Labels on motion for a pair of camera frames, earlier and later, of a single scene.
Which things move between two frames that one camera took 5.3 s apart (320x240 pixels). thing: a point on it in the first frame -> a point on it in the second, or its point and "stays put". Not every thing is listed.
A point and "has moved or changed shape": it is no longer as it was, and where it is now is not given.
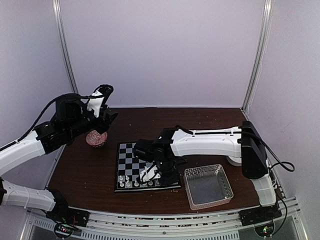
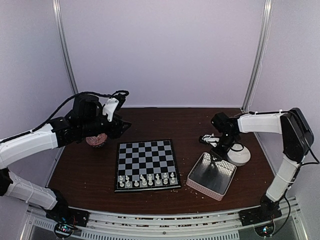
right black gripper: x=172 y=178 -> x=221 y=154
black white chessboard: x=128 y=167 stays put
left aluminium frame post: x=57 y=4 stays put
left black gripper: x=105 y=121 -> x=115 y=132
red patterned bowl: x=96 y=139 stays put
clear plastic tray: x=206 y=186 has moved or changed shape
